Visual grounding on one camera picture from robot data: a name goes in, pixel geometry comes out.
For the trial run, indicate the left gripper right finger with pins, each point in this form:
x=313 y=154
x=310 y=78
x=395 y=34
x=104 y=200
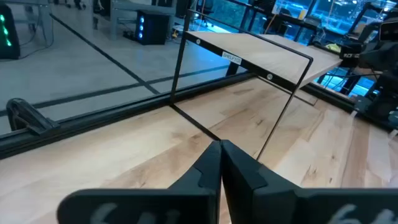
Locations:
x=273 y=205

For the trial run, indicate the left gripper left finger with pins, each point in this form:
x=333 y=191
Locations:
x=174 y=205

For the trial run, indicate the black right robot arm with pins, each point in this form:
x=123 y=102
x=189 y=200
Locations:
x=381 y=59

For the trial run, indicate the black table clamp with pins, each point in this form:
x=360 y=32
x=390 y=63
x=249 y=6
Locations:
x=28 y=116

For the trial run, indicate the computer tower blue lights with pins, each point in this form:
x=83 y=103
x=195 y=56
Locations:
x=154 y=29

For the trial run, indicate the computer tower green lights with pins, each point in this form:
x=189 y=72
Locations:
x=9 y=37

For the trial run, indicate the black aluminium table frame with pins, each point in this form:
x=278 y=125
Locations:
x=93 y=119

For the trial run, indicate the wooden shelf black metal frame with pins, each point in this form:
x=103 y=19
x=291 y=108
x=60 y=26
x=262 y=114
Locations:
x=264 y=53

